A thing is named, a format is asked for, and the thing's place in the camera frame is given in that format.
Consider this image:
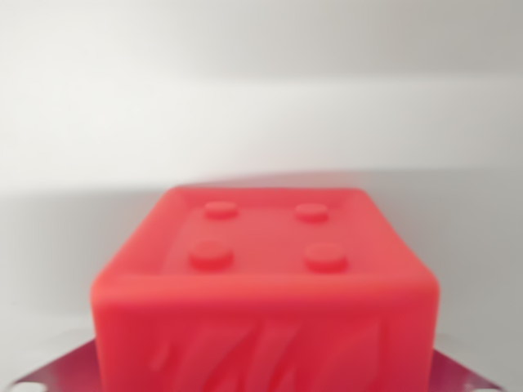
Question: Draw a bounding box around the black-padded silver gripper right finger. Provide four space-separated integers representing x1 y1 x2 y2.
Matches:
433 332 507 392

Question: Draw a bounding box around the black-padded silver gripper left finger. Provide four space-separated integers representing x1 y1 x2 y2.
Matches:
11 326 101 392

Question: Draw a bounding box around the red embossed toy cube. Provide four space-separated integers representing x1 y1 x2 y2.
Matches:
89 185 441 392

